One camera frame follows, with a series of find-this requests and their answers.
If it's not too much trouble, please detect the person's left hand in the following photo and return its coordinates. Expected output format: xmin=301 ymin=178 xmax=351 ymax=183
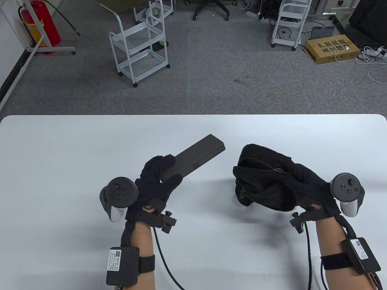
xmin=125 ymin=155 xmax=184 ymax=222

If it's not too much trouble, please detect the person's right hand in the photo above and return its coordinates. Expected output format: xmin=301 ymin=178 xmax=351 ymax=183
xmin=284 ymin=163 xmax=341 ymax=217

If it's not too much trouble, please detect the black fabric backpack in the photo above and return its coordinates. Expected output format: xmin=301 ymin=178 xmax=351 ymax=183
xmin=233 ymin=144 xmax=298 ymax=212

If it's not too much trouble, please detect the dark grey stationery box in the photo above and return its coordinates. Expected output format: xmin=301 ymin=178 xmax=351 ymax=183
xmin=160 ymin=134 xmax=226 ymax=183

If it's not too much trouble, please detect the person's right forearm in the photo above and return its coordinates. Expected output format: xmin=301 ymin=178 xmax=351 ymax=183
xmin=314 ymin=213 xmax=368 ymax=290

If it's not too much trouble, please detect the black box on right forearm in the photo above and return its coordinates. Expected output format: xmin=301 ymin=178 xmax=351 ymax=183
xmin=342 ymin=238 xmax=381 ymax=275

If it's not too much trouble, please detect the person's left forearm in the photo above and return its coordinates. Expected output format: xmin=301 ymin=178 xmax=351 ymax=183
xmin=121 ymin=219 xmax=156 ymax=290

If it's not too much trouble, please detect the black box on left forearm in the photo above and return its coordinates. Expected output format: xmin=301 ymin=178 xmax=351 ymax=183
xmin=106 ymin=247 xmax=140 ymax=287

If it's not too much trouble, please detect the brown cardboard box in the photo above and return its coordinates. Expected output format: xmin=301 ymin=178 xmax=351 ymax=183
xmin=302 ymin=34 xmax=362 ymax=65

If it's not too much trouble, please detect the black white left hand controller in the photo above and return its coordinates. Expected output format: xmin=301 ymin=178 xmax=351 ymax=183
xmin=100 ymin=177 xmax=138 ymax=223

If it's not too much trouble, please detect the black white hand controller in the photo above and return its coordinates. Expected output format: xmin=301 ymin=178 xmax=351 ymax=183
xmin=100 ymin=177 xmax=138 ymax=223
xmin=330 ymin=173 xmax=365 ymax=218

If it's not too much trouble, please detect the black white right hand controller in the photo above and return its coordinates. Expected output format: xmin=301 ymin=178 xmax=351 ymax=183
xmin=330 ymin=173 xmax=365 ymax=218

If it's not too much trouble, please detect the large white trolley cart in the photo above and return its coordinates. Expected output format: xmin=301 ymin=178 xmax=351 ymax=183
xmin=100 ymin=3 xmax=171 ymax=88

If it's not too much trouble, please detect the tall white trolley cart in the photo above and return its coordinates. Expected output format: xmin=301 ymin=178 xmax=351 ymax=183
xmin=271 ymin=0 xmax=312 ymax=51

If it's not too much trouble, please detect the small white trolley cart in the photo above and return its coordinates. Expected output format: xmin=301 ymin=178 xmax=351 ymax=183
xmin=134 ymin=0 xmax=174 ymax=24

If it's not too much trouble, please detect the black cabinet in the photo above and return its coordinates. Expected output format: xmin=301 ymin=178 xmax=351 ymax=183
xmin=333 ymin=0 xmax=387 ymax=46

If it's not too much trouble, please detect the white metal stand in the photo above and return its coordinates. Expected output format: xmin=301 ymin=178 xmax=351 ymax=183
xmin=0 ymin=0 xmax=76 ymax=113

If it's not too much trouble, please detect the black office chair base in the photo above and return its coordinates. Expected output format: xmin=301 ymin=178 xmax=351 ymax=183
xmin=185 ymin=0 xmax=238 ymax=21

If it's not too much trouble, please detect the red fire extinguisher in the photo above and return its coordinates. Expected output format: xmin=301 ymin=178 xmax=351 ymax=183
xmin=18 ymin=0 xmax=81 ymax=55

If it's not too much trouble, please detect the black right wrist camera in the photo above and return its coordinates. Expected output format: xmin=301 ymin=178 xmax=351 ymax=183
xmin=289 ymin=208 xmax=315 ymax=234

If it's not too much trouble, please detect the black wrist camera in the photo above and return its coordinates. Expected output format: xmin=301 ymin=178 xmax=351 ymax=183
xmin=142 ymin=205 xmax=177 ymax=234
xmin=289 ymin=208 xmax=315 ymax=234

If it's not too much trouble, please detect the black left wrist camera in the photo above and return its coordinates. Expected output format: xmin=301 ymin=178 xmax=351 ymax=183
xmin=142 ymin=205 xmax=177 ymax=234

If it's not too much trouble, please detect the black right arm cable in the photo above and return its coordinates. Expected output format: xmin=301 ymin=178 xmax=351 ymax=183
xmin=304 ymin=222 xmax=314 ymax=290

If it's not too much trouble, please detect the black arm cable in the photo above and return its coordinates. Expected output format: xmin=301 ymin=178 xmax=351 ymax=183
xmin=153 ymin=227 xmax=186 ymax=290
xmin=304 ymin=222 xmax=314 ymax=290

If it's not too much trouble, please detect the black right forearm strap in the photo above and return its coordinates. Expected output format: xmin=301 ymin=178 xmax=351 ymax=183
xmin=320 ymin=252 xmax=353 ymax=271

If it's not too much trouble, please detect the black forearm strap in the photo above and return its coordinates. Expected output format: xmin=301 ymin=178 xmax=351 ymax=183
xmin=138 ymin=255 xmax=155 ymax=274
xmin=320 ymin=252 xmax=353 ymax=271

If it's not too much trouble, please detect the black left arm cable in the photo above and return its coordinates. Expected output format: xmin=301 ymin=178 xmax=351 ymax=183
xmin=153 ymin=227 xmax=186 ymax=290

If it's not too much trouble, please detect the black left forearm strap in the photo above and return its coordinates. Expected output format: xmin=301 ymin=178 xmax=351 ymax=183
xmin=138 ymin=255 xmax=155 ymax=274

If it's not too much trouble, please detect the white power strip with cables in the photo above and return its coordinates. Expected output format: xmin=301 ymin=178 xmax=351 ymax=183
xmin=355 ymin=45 xmax=387 ymax=83

